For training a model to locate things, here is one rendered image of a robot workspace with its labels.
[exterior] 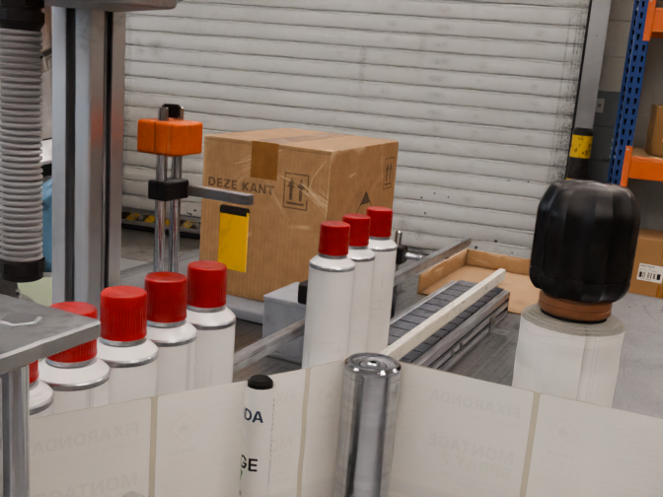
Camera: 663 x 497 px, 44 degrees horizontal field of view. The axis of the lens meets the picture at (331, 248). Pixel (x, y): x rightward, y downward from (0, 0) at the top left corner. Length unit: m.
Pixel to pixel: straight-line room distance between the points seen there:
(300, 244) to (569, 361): 0.73
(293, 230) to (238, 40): 4.14
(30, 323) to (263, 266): 1.04
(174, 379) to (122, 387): 0.06
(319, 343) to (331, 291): 0.06
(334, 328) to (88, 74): 0.38
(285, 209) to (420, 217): 3.84
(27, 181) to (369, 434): 0.31
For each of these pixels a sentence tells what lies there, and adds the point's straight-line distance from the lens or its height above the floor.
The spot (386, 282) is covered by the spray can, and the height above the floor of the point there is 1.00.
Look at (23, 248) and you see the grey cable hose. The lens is 0.66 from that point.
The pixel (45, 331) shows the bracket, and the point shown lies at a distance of 0.35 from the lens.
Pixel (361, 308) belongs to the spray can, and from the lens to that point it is 0.96.
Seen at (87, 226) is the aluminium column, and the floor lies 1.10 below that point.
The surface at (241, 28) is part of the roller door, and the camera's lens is 5.43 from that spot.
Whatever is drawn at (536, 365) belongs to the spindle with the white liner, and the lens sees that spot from 0.70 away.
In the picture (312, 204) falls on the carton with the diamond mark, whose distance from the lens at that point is 1.32.
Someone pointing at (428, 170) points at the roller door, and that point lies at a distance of 5.11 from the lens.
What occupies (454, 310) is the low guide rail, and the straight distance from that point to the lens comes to 1.25.
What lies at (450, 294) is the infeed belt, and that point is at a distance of 1.44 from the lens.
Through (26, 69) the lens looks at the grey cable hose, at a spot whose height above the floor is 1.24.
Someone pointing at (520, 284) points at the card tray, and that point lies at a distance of 1.76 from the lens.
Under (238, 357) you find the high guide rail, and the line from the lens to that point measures 0.84.
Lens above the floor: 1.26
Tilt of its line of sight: 13 degrees down
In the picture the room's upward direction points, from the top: 5 degrees clockwise
